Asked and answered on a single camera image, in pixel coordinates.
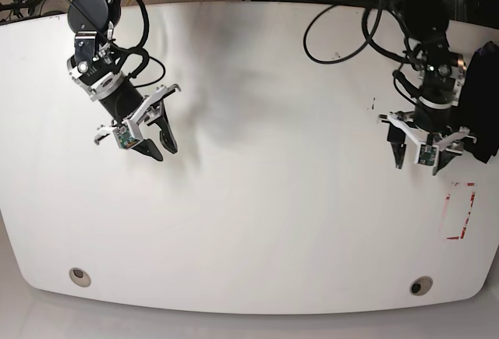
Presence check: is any black tripod stand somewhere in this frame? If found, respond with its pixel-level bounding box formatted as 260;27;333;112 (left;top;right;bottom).
1;0;65;26

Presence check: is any table cable grommet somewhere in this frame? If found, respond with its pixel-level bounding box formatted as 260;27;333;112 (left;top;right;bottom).
409;276;434;296
69;267;91;288

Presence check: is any left table cable grommet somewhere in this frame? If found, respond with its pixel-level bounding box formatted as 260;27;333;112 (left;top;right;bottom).
69;267;91;288

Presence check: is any black printed T-shirt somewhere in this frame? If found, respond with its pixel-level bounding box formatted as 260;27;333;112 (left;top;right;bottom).
458;41;498;164

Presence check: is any silver black gripper image-left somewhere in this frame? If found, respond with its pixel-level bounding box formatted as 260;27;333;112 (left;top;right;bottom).
67;31;178;161

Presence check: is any black looped cable image-right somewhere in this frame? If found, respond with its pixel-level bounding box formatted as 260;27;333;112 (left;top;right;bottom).
301;0;409;67

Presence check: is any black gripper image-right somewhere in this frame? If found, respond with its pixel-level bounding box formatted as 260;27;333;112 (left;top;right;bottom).
387;49;466;176

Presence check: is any red tape rectangle marking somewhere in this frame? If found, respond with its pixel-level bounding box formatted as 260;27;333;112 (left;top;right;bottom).
441;182;477;240

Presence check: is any right table cable grommet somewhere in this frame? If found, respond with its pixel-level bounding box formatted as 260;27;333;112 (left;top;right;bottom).
409;276;434;296

